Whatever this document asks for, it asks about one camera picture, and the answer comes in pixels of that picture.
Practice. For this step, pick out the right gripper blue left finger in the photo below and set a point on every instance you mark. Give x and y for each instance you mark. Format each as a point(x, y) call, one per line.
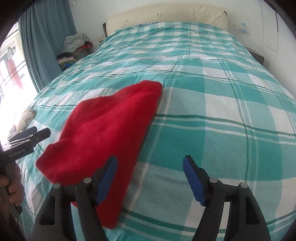
point(103, 179)

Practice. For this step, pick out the blue curtain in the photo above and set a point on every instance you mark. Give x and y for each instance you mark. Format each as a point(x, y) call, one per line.
point(43, 29)

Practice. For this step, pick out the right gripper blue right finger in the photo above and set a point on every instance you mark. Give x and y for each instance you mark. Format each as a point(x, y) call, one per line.
point(197, 179)

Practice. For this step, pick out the teal white plaid bedspread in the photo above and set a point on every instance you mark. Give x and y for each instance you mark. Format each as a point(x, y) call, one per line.
point(219, 105)

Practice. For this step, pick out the cream padded headboard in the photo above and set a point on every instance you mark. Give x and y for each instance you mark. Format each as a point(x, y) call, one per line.
point(171, 12)

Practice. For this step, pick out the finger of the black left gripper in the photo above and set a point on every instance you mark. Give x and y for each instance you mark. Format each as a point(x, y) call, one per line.
point(22, 134)
point(32, 140)

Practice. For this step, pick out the pile of clothes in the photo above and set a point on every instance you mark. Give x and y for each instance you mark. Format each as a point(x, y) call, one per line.
point(75, 47)

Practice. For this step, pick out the red sweater with white rabbit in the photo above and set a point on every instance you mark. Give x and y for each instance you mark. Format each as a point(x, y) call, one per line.
point(97, 129)

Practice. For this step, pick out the left hand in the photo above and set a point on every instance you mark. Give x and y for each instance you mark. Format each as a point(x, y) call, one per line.
point(15, 187)

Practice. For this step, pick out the white wardrobe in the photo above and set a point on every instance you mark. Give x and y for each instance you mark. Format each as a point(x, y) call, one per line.
point(278, 48)

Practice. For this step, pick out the white wall socket panel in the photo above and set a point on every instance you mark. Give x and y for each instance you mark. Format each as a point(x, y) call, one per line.
point(242, 28)

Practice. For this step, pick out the beige patterned cushion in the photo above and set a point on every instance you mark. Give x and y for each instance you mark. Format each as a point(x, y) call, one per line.
point(25, 119)

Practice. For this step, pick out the red garment hanging outside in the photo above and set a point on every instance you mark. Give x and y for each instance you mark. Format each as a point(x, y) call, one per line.
point(14, 73)

